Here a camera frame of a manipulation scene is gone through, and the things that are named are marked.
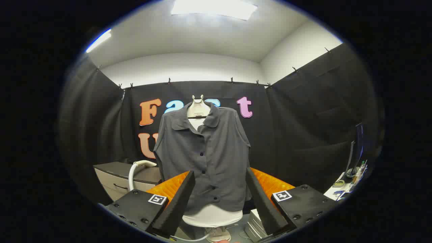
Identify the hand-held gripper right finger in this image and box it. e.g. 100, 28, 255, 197
245, 167, 339, 237

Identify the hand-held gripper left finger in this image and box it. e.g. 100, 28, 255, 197
105, 170, 196, 238

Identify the grey button shirt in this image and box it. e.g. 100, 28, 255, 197
154, 101, 252, 216

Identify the white mannequin torso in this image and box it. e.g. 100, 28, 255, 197
182, 95, 243, 227

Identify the mannequin stand base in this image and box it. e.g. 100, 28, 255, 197
206, 227, 232, 243

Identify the white side table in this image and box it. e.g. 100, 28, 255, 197
323, 170, 367, 202

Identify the grey drawer cabinet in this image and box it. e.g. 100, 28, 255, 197
93, 161, 162, 202

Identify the group of small bottles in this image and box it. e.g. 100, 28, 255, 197
351, 161, 368, 184

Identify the dark computer monitor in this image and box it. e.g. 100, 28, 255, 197
344, 122, 367, 178

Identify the ceiling light strip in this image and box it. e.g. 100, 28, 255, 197
85, 29, 112, 53

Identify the ceiling light panel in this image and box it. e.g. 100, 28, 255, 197
170, 0, 259, 21

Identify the white floor cable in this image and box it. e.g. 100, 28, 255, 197
170, 231, 211, 242

